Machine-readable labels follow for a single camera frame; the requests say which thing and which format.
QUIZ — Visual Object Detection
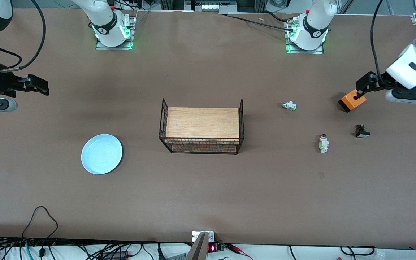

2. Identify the black square push button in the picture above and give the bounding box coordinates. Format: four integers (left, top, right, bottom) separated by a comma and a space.
355, 124, 371, 139

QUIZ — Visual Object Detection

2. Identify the light blue round plate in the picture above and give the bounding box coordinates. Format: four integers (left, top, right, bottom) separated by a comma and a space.
81, 134, 123, 175

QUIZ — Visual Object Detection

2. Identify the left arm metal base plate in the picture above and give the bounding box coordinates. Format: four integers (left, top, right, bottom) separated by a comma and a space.
285, 16, 325, 55

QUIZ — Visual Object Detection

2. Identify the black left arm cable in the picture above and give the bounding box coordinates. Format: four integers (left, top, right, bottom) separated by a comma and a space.
370, 0, 393, 89

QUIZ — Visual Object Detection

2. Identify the black cable to arm base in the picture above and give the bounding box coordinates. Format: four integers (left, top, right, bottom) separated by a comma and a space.
219, 11, 299, 32

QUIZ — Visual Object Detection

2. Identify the black wire wooden shelf rack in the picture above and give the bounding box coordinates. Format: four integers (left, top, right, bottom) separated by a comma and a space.
159, 98, 245, 155

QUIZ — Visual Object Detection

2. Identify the aluminium profile frame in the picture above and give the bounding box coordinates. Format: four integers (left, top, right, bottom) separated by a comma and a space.
159, 0, 266, 13

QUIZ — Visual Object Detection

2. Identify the grey metal bar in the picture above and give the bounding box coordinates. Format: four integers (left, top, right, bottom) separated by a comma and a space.
186, 232, 209, 260

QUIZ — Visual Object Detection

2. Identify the orange button enclosure box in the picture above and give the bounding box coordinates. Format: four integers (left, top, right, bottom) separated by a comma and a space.
338, 88, 367, 113

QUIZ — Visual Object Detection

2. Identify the small metal bracket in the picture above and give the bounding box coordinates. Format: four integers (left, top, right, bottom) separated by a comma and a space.
192, 230, 216, 242

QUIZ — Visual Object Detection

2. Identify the red push button switch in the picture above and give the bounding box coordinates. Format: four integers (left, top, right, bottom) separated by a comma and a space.
318, 134, 330, 154

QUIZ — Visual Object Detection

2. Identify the red black probe lead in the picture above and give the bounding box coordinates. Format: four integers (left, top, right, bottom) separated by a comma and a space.
226, 244, 254, 260

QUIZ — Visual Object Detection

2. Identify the thin black looped cable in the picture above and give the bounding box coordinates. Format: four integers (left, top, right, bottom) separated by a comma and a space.
22, 205, 59, 241

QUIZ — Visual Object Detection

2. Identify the black power adapter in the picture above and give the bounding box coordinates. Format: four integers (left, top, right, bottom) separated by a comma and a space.
101, 251, 129, 260

